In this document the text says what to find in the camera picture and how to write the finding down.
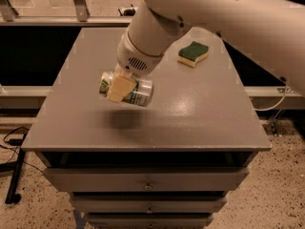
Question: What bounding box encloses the bottom grey drawer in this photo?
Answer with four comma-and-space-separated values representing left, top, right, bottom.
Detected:
88, 214, 214, 229

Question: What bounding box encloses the top grey drawer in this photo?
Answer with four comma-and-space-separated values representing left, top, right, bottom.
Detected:
44, 167, 249, 192

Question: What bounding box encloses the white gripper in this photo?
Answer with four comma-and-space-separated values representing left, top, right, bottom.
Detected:
107, 32, 162, 103

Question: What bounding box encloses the metal railing frame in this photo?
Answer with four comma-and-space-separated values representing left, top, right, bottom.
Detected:
0, 0, 140, 27

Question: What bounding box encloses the grey drawer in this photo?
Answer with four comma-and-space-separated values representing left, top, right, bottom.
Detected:
44, 167, 249, 192
70, 193, 227, 214
88, 214, 214, 229

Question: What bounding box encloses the white green 7up can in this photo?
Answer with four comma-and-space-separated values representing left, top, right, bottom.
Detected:
99, 72, 153, 107

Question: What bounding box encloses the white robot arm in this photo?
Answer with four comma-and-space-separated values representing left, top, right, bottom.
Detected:
107, 0, 305, 102

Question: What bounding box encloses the black floor cable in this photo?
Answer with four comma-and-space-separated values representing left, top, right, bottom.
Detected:
0, 126, 44, 174

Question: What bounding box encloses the grey drawer cabinet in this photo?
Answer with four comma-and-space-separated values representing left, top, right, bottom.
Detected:
20, 26, 273, 229

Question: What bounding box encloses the middle grey drawer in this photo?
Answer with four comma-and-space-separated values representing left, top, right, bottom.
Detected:
70, 193, 227, 214

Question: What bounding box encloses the black metal stand leg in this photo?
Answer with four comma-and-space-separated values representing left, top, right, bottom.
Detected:
5, 149, 25, 204

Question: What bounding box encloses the green yellow sponge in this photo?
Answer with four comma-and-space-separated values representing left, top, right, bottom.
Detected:
177, 41, 209, 68

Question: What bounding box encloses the white cable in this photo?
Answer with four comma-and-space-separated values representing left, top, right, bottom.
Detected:
254, 85, 289, 113

